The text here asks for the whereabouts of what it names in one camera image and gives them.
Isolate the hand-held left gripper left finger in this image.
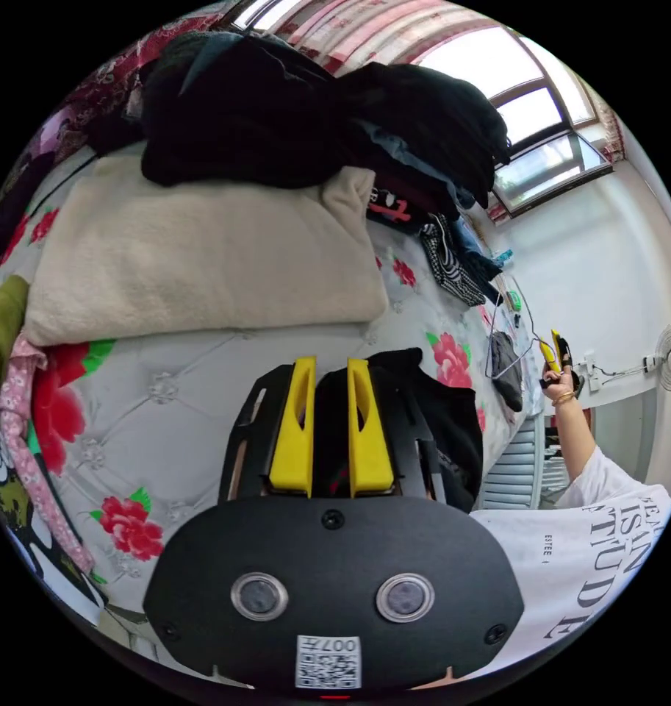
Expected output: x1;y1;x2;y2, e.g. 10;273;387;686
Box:
268;357;318;499

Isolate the bed with floral quilted sheet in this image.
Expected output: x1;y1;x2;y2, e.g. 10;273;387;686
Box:
0;138;543;635

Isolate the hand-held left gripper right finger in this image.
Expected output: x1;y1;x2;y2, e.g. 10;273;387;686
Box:
347;357;395;499

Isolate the pile of clothes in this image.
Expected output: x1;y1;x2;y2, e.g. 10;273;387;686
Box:
139;30;515;310
0;273;113;613

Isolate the person's body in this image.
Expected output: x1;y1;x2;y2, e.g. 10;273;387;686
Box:
468;445;671;680

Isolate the person's right forearm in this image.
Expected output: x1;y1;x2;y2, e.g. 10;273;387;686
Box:
551;392;600;506

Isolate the person's right hand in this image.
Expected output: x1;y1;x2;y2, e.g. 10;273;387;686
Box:
539;369;576;402

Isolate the wire clothes hanger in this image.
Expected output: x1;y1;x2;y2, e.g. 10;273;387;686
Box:
484;292;543;382

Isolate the pink striped curtain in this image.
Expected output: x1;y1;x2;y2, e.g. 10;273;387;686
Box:
230;0;515;76

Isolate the dark grey garment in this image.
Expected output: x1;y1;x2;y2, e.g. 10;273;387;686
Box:
487;329;526;413

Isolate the cream folded blanket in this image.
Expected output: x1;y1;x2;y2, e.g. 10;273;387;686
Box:
24;157;391;349

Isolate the window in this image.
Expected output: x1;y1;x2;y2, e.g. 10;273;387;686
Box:
412;21;616;223

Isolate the white ribbed radiator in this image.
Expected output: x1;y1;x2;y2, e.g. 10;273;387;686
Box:
478;413;547;511

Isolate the black long sleeve shirt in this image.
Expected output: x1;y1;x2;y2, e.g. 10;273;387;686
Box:
312;347;485;514

